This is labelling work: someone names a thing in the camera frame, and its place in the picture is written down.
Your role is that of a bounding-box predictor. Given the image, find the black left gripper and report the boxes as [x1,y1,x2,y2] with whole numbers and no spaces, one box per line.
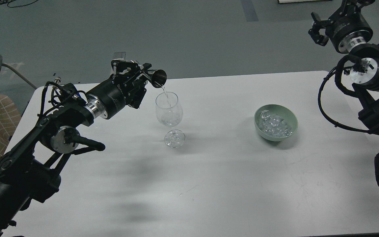
[87,59,152,119]

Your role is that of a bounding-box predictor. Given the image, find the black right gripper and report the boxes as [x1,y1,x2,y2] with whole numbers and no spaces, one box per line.
[308,0,375,54]

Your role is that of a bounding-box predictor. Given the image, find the steel double jigger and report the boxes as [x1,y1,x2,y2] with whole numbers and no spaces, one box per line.
[148,69,167,88]

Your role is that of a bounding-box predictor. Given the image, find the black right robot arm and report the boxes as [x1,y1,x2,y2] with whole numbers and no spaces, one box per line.
[308,0,379,135]

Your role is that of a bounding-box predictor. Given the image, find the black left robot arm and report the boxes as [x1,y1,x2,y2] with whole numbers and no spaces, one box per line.
[0,59,167,236]

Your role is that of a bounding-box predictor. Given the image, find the clear wine glass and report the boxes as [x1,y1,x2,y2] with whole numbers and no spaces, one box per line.
[155,91,185,148]

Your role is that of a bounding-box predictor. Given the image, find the pile of ice cubes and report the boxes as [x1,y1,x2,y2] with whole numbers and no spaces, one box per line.
[257,110,293,138]

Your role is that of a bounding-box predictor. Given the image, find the grey floor plate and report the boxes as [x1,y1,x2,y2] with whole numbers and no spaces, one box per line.
[112,51,126,60]

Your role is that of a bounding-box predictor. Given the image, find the green bowl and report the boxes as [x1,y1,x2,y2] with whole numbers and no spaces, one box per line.
[254,104,299,142]

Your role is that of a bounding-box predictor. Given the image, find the black floor cables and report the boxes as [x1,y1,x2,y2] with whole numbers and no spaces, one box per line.
[0,0,39,13]

